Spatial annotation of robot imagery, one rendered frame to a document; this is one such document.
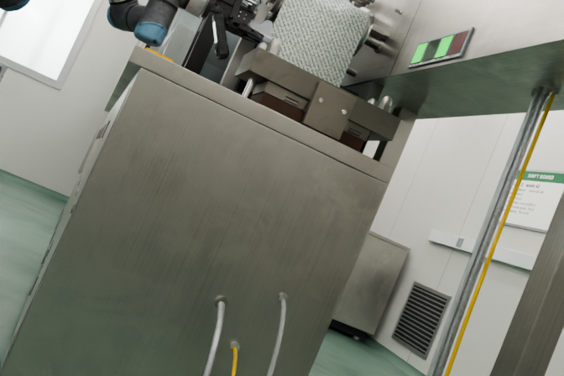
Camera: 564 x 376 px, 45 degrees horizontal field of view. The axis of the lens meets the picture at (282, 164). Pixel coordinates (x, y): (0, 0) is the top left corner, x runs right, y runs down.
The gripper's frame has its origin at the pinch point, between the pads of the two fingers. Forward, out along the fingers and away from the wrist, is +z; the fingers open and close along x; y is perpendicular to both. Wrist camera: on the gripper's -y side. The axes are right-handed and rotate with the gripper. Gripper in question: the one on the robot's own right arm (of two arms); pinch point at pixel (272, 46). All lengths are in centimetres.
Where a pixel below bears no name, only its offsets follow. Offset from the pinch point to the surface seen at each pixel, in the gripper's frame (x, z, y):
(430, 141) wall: 436, 263, 90
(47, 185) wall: 556, -52, -101
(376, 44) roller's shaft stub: 4.6, 27.9, 15.3
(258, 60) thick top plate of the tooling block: -20.0, -5.2, -9.0
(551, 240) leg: -73, 46, -26
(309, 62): -0.2, 11.0, 0.7
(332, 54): -0.3, 16.0, 5.7
